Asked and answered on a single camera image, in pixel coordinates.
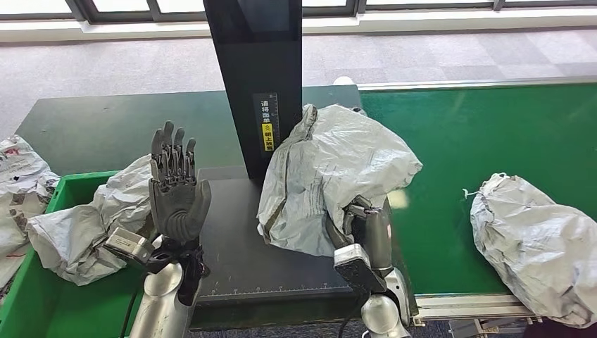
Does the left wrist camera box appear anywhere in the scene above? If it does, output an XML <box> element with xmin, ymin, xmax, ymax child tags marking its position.
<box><xmin>103</xmin><ymin>227</ymin><xmax>155</xmax><ymax>269</ymax></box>

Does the knotted grey plastic parcel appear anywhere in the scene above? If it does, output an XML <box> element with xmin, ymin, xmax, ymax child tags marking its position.
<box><xmin>463</xmin><ymin>173</ymin><xmax>597</xmax><ymax>329</ymax></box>

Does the black machine column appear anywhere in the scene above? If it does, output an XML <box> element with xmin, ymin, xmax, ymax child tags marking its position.
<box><xmin>203</xmin><ymin>0</ymin><xmax>304</xmax><ymax>180</ymax></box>

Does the green plastic crate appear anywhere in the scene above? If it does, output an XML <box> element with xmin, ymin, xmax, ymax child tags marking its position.
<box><xmin>0</xmin><ymin>170</ymin><xmax>146</xmax><ymax>338</ymax></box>

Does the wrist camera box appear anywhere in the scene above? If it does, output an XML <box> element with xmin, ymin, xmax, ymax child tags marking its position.
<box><xmin>333</xmin><ymin>243</ymin><xmax>388</xmax><ymax>296</ymax></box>
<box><xmin>103</xmin><ymin>227</ymin><xmax>155</xmax><ymax>269</ymax></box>

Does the green conveyor belt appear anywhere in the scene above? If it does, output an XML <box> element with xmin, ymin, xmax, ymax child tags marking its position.
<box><xmin>360</xmin><ymin>84</ymin><xmax>597</xmax><ymax>297</ymax></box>

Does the black yellow column label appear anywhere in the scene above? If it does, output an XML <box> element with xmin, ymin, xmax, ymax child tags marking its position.
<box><xmin>253</xmin><ymin>92</ymin><xmax>282</xmax><ymax>153</ymax></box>

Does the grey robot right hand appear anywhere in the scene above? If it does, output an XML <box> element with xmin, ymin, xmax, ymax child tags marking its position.
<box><xmin>325</xmin><ymin>196</ymin><xmax>394</xmax><ymax>272</ymax></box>

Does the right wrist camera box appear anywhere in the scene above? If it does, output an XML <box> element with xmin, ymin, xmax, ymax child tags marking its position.
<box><xmin>333</xmin><ymin>243</ymin><xmax>388</xmax><ymax>296</ymax></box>

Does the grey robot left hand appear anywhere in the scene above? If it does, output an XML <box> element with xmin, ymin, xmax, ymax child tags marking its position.
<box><xmin>149</xmin><ymin>121</ymin><xmax>212</xmax><ymax>244</ymax></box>

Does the narrow grey plastic parcel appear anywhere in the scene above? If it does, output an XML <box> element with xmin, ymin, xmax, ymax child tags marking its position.
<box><xmin>26</xmin><ymin>154</ymin><xmax>157</xmax><ymax>287</ymax></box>

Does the wide grey plastic parcel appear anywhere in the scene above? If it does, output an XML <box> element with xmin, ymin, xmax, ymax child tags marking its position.
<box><xmin>257</xmin><ymin>103</ymin><xmax>423</xmax><ymax>258</ymax></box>

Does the white window sill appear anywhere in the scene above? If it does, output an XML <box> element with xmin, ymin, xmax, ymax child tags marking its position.
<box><xmin>0</xmin><ymin>6</ymin><xmax>597</xmax><ymax>43</ymax></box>

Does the aluminium conveyor frame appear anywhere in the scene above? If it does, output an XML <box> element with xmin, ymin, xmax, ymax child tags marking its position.
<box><xmin>356</xmin><ymin>75</ymin><xmax>597</xmax><ymax>338</ymax></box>

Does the dark window frame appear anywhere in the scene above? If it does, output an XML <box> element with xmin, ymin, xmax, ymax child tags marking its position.
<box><xmin>0</xmin><ymin>0</ymin><xmax>597</xmax><ymax>23</ymax></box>

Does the white printed plastic bag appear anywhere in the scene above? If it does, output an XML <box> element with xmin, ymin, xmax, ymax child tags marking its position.
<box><xmin>0</xmin><ymin>135</ymin><xmax>61</xmax><ymax>299</ymax></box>

